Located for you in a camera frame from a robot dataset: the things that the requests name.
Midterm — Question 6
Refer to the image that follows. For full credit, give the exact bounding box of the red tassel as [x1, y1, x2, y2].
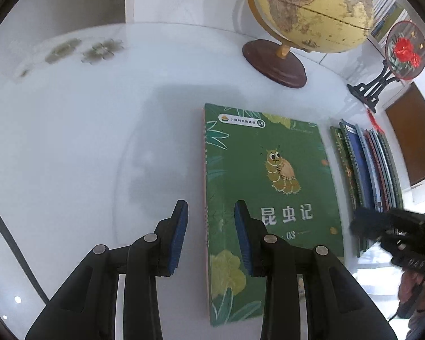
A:
[366, 108, 385, 134]

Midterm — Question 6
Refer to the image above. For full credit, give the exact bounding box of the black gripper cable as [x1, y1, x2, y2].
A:
[0, 193, 52, 307]

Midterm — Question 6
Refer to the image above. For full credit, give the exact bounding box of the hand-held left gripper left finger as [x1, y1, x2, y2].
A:
[25, 200, 189, 340]

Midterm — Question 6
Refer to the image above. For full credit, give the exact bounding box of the row of overlapping thin books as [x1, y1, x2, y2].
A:
[330, 118, 405, 259]

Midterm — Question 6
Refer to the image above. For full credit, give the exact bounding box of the person's right hand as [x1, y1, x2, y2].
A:
[398, 271, 425, 319]

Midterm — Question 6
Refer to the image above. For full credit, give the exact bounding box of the blue eagle cover book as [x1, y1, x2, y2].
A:
[340, 120, 378, 213]

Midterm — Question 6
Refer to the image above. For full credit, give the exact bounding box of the yellow desk globe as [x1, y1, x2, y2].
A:
[243, 0, 374, 88]

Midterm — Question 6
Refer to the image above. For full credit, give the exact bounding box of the green caterpillar cover book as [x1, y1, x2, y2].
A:
[202, 103, 345, 327]

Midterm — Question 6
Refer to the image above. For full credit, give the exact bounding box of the brown wooden sideboard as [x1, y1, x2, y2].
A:
[385, 81, 425, 186]

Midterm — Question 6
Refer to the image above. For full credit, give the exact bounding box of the row of white blue paperbacks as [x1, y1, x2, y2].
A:
[369, 0, 413, 43]

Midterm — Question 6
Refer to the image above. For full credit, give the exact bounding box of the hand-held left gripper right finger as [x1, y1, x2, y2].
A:
[234, 200, 399, 340]

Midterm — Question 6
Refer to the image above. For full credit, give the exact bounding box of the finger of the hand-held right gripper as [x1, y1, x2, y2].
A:
[350, 207, 400, 244]

